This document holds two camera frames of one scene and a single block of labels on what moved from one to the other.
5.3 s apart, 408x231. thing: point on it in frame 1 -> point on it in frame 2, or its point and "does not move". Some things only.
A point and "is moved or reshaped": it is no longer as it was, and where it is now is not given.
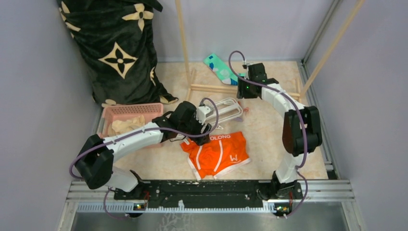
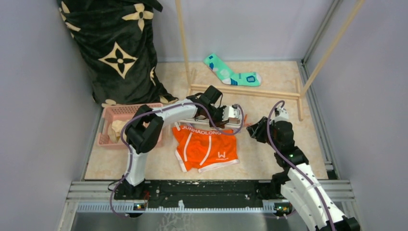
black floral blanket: (116, 41) does not move
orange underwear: (222, 155) is moved or reshaped
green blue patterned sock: (222, 70) does not move
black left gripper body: (192, 127) -> (215, 114)
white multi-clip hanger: (229, 109) is moved or reshaped
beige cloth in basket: (118, 126) does not move
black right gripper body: (245, 89) -> (261, 133)
